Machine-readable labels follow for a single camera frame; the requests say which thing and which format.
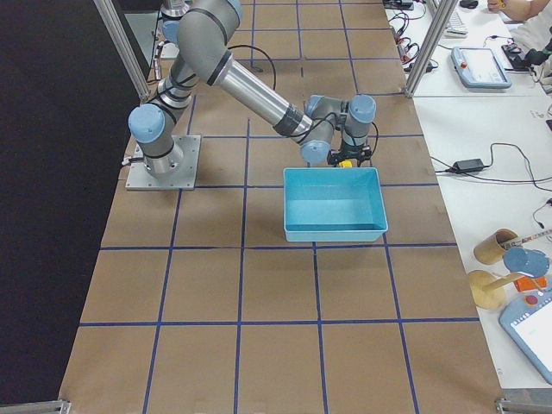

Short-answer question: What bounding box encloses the light blue plastic bin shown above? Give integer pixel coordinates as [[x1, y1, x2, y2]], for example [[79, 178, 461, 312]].
[[283, 167, 388, 242]]

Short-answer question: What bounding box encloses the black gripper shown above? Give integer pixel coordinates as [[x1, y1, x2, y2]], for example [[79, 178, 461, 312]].
[[327, 146, 373, 167]]

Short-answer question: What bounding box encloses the yellow toy beetle car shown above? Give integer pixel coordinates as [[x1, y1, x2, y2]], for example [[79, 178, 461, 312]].
[[338, 160, 353, 168]]

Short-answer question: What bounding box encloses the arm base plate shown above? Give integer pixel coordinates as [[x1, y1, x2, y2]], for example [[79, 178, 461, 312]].
[[125, 135, 203, 191]]

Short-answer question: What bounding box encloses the black power adapter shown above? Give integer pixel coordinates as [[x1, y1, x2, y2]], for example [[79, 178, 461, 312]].
[[452, 159, 486, 173]]

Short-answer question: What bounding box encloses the aluminium frame post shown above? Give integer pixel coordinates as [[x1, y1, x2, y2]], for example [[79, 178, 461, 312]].
[[404, 0, 456, 97]]

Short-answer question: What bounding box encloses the blue cup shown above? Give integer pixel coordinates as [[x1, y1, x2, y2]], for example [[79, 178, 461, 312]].
[[503, 247, 550, 278]]

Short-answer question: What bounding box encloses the teach pendant tablet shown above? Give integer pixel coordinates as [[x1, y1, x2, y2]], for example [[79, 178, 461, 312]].
[[450, 47, 511, 90]]

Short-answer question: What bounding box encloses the brown paper table cover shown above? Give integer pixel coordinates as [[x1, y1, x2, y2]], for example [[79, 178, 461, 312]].
[[60, 1, 500, 413]]

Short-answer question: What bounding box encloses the wooden cylinder cup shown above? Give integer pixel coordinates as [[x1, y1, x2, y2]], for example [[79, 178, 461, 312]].
[[473, 229, 518, 265]]

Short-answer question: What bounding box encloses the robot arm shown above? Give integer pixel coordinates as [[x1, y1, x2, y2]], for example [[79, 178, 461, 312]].
[[129, 1, 376, 179], [154, 0, 190, 60]]

